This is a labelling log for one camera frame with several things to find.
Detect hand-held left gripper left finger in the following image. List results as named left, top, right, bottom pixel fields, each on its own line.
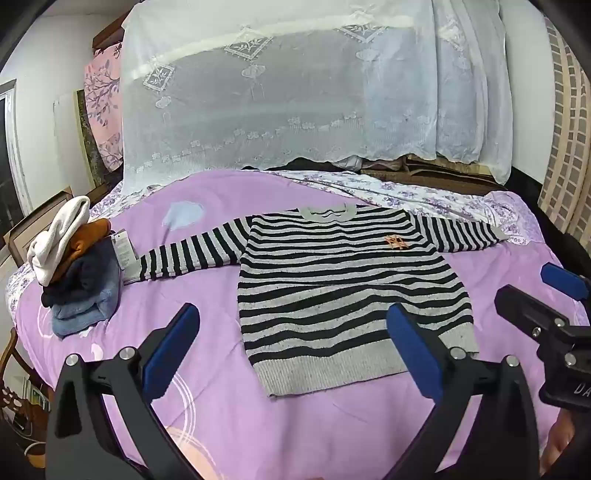
left=46, top=302, right=201, bottom=480

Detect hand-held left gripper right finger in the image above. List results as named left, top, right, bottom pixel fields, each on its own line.
left=387, top=302, right=541, bottom=480

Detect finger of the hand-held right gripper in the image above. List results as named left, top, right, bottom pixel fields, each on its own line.
left=494, top=285, right=571, bottom=344
left=540, top=262, right=591, bottom=303

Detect black grey striped sweater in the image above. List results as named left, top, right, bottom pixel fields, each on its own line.
left=139, top=204, right=511, bottom=398

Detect person's right hand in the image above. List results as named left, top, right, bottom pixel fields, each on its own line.
left=540, top=411, right=585, bottom=476

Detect dark cloth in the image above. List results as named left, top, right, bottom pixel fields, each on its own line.
left=508, top=166, right=591, bottom=287

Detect blue folded garment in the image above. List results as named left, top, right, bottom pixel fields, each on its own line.
left=51, top=277, right=122, bottom=337

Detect white clothing tag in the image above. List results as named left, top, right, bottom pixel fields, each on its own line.
left=111, top=231, right=139, bottom=284

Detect dark navy folded garment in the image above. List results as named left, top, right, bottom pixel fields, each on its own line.
left=41, top=240, right=122, bottom=308

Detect purple blanket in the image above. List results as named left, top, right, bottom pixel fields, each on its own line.
left=7, top=168, right=578, bottom=480

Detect beige grey checked curtain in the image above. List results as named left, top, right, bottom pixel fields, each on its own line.
left=538, top=16, right=591, bottom=241

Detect orange folded garment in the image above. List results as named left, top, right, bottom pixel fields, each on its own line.
left=48, top=218, right=113, bottom=282

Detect wooden chair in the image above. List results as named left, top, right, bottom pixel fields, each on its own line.
left=0, top=325, right=40, bottom=416

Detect white purple floral quilt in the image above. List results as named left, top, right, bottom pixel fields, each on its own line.
left=272, top=170, right=546, bottom=245

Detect brown woven mats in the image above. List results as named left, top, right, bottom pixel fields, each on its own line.
left=360, top=154, right=502, bottom=185

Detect white folded garment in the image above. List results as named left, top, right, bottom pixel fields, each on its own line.
left=27, top=195, right=90, bottom=284

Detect sliding glass window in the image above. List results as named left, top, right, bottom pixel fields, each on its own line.
left=0, top=79, right=33, bottom=227

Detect pink floral cloth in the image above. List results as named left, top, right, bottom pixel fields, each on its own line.
left=84, top=44, right=125, bottom=172

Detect white lace cloth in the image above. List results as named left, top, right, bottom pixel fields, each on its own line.
left=119, top=0, right=513, bottom=195

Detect wooden frame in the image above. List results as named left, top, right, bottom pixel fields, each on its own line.
left=2, top=186, right=75, bottom=266

